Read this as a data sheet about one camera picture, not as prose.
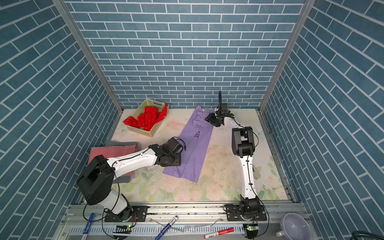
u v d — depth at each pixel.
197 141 1.02
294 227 0.70
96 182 0.44
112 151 0.89
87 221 0.71
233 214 0.74
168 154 0.66
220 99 0.99
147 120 1.06
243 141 0.66
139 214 0.74
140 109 1.14
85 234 0.68
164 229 0.68
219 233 0.68
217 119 0.88
